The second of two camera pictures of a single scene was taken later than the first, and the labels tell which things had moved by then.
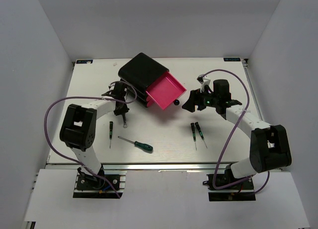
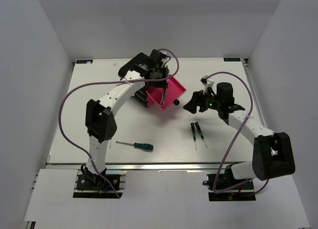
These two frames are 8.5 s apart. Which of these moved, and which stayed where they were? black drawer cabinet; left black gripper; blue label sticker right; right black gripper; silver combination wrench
Moved: left black gripper; silver combination wrench
Stayed: black drawer cabinet; right black gripper; blue label sticker right
